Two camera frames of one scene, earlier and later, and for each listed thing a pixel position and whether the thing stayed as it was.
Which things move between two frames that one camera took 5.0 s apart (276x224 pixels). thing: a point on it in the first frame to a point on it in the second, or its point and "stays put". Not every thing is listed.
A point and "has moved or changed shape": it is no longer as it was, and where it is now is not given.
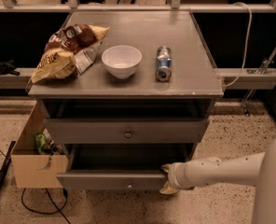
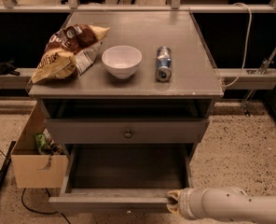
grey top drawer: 124,130 stays put
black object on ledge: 3,68 stays put
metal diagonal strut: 263,70 stays put
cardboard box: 30,168 stays put
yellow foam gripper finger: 166,167 to 175,193
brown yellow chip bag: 69,52 stays put
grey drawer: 119,166 has moved or changed shape
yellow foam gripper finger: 168,189 to 172,208
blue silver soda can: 163,70 stays put
